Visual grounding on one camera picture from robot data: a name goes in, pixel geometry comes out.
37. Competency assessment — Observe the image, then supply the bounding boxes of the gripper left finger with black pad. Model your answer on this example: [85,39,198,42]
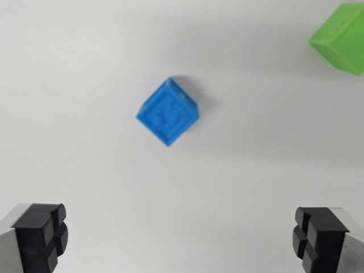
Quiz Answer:
[0,202,69,273]

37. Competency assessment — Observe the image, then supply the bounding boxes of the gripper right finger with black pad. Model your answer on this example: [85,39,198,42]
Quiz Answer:
[292,206,364,273]

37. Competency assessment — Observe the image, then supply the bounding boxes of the blue embossed cube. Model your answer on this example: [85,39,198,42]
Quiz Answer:
[135,76,200,147]

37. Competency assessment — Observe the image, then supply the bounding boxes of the green embossed cube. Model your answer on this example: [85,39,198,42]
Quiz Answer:
[308,2,364,77]

